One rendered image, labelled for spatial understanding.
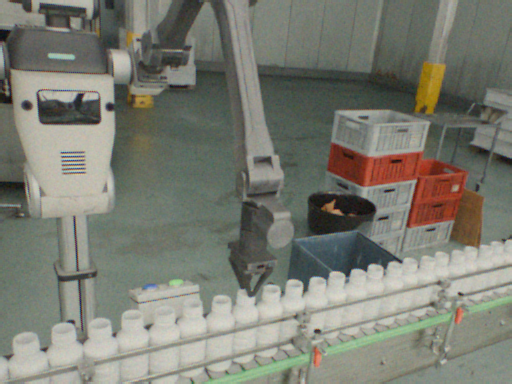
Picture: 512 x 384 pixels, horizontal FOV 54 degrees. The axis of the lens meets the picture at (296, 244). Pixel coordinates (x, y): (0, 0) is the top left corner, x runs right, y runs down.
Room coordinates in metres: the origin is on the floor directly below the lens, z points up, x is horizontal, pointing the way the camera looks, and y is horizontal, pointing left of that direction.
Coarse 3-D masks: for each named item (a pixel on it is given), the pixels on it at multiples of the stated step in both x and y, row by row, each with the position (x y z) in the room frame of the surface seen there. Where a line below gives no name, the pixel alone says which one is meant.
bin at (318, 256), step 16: (304, 240) 1.71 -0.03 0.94; (320, 240) 1.75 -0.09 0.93; (336, 240) 1.79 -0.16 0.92; (352, 240) 1.84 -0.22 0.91; (368, 240) 1.79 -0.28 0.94; (304, 256) 1.61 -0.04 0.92; (320, 256) 1.76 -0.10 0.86; (336, 256) 1.80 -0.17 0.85; (352, 256) 1.85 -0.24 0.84; (368, 256) 1.77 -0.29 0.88; (384, 256) 1.71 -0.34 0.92; (288, 272) 1.68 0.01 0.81; (304, 272) 1.59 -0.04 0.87; (320, 272) 1.52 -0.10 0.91; (384, 272) 1.53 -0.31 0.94; (304, 288) 1.58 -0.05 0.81
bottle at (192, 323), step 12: (192, 300) 0.85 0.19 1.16; (192, 312) 0.82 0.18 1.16; (180, 324) 0.82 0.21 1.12; (192, 324) 0.81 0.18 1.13; (204, 324) 0.83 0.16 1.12; (180, 336) 0.81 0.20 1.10; (192, 336) 0.81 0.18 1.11; (180, 348) 0.81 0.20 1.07; (192, 348) 0.81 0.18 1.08; (204, 348) 0.83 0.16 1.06; (180, 360) 0.81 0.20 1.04; (192, 360) 0.81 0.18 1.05; (204, 360) 0.83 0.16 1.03; (192, 372) 0.81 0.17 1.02
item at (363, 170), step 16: (336, 144) 3.58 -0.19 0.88; (336, 160) 3.58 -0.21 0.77; (352, 160) 3.45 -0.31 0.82; (368, 160) 3.35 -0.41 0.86; (384, 160) 3.46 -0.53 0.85; (400, 160) 3.88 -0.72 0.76; (416, 160) 3.70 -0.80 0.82; (352, 176) 3.44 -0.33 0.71; (368, 176) 3.36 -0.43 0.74; (384, 176) 3.48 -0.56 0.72; (400, 176) 3.60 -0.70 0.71; (416, 176) 3.72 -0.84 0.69
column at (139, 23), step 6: (132, 0) 8.13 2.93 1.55; (138, 0) 8.22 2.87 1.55; (144, 0) 8.27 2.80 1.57; (132, 6) 8.13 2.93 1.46; (138, 6) 8.22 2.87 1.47; (144, 6) 8.27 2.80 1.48; (132, 12) 8.13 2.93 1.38; (138, 12) 8.22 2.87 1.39; (144, 12) 8.27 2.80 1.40; (132, 18) 8.14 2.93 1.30; (138, 18) 8.22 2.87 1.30; (144, 18) 8.27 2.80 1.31; (132, 24) 8.14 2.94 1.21; (138, 24) 8.22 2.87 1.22; (144, 24) 8.27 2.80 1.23; (132, 30) 8.14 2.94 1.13; (138, 30) 8.22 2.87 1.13; (144, 30) 8.27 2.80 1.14
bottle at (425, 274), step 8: (424, 256) 1.22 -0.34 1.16; (424, 264) 1.19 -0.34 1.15; (432, 264) 1.19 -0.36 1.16; (416, 272) 1.20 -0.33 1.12; (424, 272) 1.19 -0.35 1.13; (432, 272) 1.19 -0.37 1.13; (424, 280) 1.17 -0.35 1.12; (432, 280) 1.18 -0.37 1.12; (424, 288) 1.17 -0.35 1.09; (432, 288) 1.19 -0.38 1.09; (416, 296) 1.18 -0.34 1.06; (424, 296) 1.17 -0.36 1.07; (416, 304) 1.17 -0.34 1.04; (416, 312) 1.17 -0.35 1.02; (424, 312) 1.18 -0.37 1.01
